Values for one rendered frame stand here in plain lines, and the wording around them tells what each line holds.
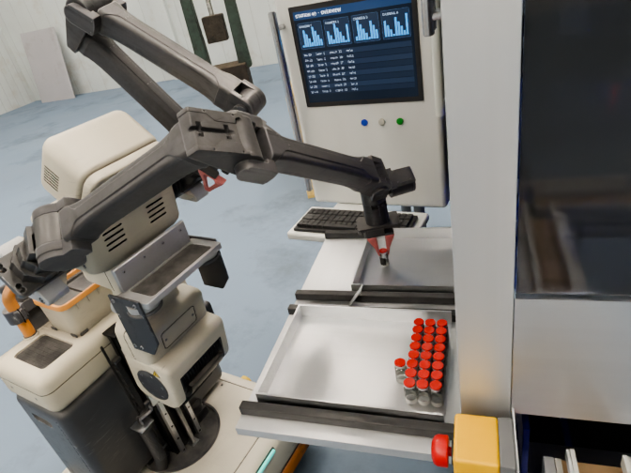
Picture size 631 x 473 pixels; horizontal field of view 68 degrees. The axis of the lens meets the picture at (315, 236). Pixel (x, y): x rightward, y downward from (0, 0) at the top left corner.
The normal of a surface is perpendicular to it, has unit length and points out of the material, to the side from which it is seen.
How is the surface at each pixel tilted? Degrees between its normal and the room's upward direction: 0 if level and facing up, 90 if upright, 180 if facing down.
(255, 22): 90
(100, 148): 42
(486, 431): 0
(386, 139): 90
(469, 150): 90
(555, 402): 90
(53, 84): 80
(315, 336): 0
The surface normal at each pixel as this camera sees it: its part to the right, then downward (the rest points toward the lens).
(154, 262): 0.86, 0.11
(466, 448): -0.18, -0.85
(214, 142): 0.56, -0.43
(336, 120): -0.44, 0.52
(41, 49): -0.27, 0.36
